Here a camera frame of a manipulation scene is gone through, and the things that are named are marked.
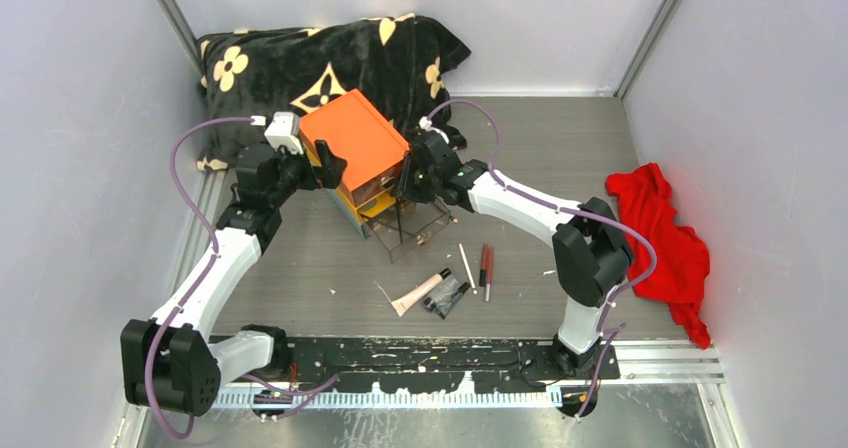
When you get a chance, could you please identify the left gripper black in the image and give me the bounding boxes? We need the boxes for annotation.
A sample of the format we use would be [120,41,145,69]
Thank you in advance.
[268,141,345,207]

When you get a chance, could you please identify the orange drawer organizer box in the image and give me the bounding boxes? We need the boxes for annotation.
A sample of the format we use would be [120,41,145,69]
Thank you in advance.
[297,89,409,238]

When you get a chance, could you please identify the clear bottom drawer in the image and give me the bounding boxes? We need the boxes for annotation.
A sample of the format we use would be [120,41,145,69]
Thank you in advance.
[364,200,452,263]

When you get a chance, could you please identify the white makeup pencil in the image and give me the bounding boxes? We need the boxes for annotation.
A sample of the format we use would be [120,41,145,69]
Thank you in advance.
[458,242,478,294]

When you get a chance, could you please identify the clear black makeup bottle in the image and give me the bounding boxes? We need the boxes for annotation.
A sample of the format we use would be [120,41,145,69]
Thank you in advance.
[422,275,460,312]

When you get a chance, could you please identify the pink makeup tube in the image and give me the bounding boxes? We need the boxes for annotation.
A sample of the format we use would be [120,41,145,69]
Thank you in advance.
[391,268,452,317]

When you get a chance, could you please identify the black mascara tube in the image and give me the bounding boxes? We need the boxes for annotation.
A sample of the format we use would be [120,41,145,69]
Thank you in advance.
[436,282,470,319]

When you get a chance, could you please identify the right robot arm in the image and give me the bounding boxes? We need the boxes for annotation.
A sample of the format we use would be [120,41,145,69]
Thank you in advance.
[398,129,634,379]

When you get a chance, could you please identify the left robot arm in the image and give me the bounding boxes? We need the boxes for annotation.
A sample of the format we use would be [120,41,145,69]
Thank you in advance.
[120,140,348,417]

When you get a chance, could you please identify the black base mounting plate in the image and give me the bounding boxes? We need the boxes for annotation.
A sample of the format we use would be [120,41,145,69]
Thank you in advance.
[254,337,621,395]

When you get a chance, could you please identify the red cloth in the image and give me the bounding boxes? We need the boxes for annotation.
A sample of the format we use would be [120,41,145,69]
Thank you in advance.
[605,163,712,349]

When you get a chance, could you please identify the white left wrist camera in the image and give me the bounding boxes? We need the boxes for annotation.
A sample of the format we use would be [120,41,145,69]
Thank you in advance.
[264,112,304,155]

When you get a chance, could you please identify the aluminium front rail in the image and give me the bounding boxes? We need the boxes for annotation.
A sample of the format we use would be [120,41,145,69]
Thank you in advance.
[124,342,725,412]

